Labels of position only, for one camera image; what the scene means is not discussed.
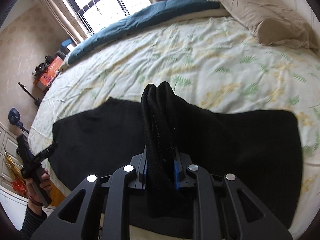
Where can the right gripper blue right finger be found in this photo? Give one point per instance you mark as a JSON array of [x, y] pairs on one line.
[[181, 164]]

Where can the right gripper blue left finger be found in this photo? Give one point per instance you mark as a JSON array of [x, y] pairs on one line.
[[140, 163]]

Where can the black pants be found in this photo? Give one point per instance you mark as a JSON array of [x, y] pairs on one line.
[[262, 148]]

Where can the striped sleeve left forearm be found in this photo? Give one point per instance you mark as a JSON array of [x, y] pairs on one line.
[[34, 217]]

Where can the person left hand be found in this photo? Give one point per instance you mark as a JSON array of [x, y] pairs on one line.
[[41, 182]]

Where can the blue round fan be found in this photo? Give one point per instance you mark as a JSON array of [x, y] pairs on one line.
[[14, 118]]

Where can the black stick vacuum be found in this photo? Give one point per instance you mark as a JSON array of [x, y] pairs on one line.
[[37, 101]]

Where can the red cardboard box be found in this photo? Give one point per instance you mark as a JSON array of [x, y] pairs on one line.
[[45, 80]]

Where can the black bag on box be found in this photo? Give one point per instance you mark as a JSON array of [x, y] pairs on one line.
[[43, 67]]

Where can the floral bed sheet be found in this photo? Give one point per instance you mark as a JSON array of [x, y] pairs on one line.
[[212, 62]]

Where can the blue storage box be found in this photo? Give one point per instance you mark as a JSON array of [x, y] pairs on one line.
[[67, 46]]

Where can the teal quilt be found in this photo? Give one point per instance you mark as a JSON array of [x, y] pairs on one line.
[[154, 14]]

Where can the beige curtain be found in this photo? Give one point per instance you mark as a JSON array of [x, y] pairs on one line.
[[63, 14]]

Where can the beige pillow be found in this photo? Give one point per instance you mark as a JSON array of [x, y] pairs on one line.
[[271, 22]]

